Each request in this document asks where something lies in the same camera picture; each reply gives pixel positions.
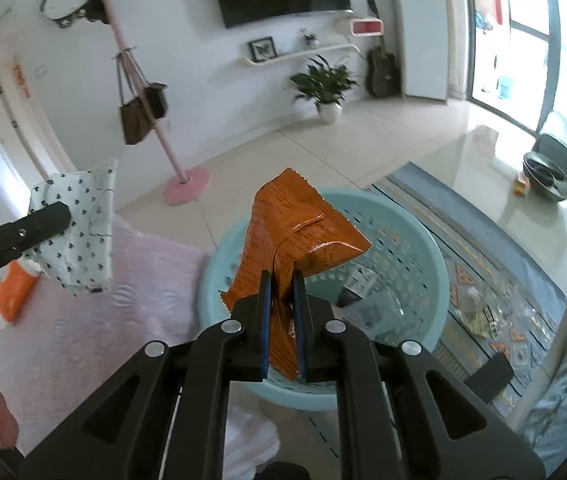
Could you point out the small shelf vase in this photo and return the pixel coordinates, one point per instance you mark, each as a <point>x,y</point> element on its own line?
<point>309,40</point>

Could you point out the teal plastic basket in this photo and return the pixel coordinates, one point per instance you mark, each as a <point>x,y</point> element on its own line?
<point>413,260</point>

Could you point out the black hanging pouch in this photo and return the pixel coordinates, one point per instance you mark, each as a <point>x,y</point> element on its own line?
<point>157,100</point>

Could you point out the orange snack bag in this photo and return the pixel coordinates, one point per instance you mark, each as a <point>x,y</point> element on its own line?
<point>293,220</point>

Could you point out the pink coat rack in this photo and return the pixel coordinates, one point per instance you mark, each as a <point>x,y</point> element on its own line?
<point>188,190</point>

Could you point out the glass coffee table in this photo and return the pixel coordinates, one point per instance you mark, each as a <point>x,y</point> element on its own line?
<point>563,320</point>

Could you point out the glass balcony door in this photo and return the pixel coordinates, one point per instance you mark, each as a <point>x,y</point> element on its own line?
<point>528,35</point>

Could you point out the small red yellow box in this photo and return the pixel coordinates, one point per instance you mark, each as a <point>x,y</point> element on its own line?
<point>520,186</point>

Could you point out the white standing air conditioner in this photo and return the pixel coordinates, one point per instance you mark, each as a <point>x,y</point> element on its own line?
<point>426,25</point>

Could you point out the brown hanging bag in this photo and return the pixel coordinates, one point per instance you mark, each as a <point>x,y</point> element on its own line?
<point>136,122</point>

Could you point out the potted green plant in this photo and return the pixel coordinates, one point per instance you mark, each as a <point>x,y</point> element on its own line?
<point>326,82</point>

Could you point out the low white wall shelf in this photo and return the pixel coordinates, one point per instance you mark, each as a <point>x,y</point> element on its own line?
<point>308,54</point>

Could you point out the orange paper cup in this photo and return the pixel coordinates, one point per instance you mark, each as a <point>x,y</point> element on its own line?
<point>15,290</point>

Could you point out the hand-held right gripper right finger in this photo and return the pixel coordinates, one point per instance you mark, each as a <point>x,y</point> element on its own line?
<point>299,320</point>

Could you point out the white and blue box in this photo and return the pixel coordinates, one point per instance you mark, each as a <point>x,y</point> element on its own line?
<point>361,282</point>

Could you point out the black picture frame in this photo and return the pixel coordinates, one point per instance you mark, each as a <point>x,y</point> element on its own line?
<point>263,48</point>

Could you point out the red and white shelf box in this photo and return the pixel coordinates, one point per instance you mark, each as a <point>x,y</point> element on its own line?
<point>366,26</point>

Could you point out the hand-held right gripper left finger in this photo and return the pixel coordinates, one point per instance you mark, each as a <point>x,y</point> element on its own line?
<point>263,320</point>

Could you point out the metal bowl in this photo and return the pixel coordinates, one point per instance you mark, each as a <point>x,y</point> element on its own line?
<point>546,177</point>

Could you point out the red hanging door ornament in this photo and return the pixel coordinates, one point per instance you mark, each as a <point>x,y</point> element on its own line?
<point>22,80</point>

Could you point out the dark acoustic guitar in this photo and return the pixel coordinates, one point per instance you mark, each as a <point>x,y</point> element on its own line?
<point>382,72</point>

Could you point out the white dotted paper carton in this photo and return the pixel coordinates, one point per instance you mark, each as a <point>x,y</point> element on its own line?
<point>83,210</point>

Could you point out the black hat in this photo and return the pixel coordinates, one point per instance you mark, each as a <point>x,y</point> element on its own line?
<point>97,10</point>

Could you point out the blue bucket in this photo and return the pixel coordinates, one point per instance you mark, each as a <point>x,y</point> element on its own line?
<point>505,87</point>

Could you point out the blue patterned rug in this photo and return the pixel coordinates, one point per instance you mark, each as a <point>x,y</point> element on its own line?
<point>493,280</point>

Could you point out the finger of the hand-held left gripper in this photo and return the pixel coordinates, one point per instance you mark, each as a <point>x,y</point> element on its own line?
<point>28,232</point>

